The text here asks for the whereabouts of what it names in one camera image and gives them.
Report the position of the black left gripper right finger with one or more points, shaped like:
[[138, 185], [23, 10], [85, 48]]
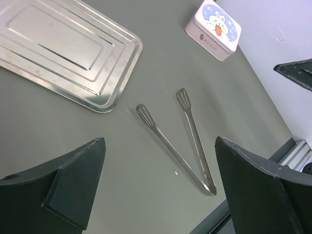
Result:
[[263, 197]]

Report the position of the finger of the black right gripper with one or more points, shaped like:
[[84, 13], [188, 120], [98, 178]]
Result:
[[299, 72]]

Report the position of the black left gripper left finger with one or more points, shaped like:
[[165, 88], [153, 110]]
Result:
[[55, 197]]

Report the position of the silver tin lid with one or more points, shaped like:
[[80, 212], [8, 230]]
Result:
[[214, 21]]

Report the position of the pink chocolate tin box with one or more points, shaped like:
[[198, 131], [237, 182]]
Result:
[[207, 42]]

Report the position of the silver metal tray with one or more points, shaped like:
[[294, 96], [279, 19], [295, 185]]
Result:
[[70, 48]]

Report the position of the aluminium frame rail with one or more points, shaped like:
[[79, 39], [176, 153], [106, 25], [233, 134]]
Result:
[[295, 155]]

